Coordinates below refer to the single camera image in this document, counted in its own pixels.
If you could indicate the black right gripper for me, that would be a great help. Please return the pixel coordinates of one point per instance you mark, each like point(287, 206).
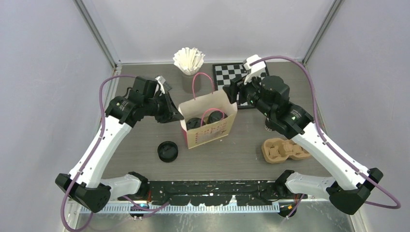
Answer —
point(231, 90)

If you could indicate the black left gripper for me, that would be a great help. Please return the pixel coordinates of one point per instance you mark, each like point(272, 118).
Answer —
point(171, 113)

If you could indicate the black coffee cup lid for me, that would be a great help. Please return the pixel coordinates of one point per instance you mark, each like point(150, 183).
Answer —
point(194, 123)

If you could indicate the paper gift bag pink handles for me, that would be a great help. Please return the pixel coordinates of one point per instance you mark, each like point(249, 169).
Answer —
point(202, 106)

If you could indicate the stack of black lids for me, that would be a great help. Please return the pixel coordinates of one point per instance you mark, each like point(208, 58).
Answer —
point(167, 151)

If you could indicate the stack of paper cups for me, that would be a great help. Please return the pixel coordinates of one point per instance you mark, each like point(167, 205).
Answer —
point(268, 125)

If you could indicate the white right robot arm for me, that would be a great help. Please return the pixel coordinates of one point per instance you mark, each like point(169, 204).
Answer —
point(350, 183)

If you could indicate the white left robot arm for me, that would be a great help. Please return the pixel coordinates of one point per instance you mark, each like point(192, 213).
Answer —
point(84, 183)

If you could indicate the black white chessboard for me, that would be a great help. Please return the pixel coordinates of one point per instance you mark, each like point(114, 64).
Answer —
point(223, 73)

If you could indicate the grey straw holder cup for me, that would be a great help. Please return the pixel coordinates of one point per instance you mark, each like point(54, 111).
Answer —
point(188, 85)

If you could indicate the white wrapped straws bundle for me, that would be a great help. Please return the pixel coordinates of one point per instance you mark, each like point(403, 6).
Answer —
point(189, 60)

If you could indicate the brown pulp cup carrier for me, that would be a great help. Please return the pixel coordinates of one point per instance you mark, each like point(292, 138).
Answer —
point(277, 150)

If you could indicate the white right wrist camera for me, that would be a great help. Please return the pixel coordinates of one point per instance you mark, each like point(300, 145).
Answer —
point(253, 70)

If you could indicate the aluminium frame rail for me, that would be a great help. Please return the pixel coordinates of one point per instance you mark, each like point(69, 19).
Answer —
point(205, 208)

